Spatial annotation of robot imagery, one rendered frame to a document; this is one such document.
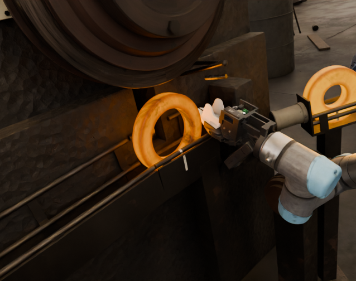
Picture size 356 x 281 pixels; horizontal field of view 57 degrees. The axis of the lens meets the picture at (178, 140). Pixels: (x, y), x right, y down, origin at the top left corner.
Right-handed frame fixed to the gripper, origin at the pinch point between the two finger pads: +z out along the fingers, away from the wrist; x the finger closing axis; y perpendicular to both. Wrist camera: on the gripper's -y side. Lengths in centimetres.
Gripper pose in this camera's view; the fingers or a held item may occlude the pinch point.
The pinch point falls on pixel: (202, 113)
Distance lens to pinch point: 85.4
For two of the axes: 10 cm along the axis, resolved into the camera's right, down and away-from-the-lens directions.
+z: -6.7, -4.8, 5.6
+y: 0.2, -7.7, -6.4
